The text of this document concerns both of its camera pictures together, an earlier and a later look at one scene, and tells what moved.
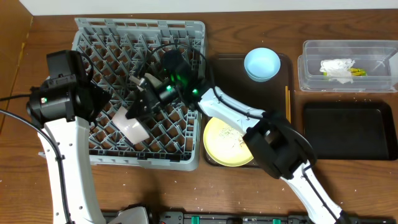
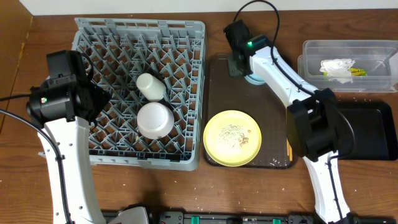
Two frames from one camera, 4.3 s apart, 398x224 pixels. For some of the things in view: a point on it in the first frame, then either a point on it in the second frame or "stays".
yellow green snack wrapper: x=354 y=71 stays
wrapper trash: x=338 y=70 stays
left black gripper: x=99 y=98 stays
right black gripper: x=145 y=100 → x=234 y=66
